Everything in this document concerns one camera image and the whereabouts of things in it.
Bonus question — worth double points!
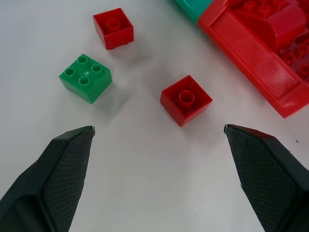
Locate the red curved building block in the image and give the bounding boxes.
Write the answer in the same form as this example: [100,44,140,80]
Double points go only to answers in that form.
[251,3,307,49]

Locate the green plastic tray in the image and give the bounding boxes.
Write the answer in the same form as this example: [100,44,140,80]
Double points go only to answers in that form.
[172,0,213,25]

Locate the red plastic tray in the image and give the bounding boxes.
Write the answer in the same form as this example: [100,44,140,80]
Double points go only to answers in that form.
[197,0,309,119]

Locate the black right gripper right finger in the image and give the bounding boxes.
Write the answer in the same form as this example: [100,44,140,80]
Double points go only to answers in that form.
[224,124,309,232]

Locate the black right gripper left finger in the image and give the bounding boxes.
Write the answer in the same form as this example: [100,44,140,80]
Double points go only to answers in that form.
[0,125,96,232]

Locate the red square building block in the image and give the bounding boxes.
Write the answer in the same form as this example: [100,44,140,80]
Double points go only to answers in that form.
[93,7,134,51]
[159,74,213,128]

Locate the green square building block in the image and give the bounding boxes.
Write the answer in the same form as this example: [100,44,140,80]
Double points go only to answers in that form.
[58,53,113,105]

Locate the red studded building block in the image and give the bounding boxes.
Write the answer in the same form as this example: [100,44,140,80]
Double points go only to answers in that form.
[231,0,294,20]

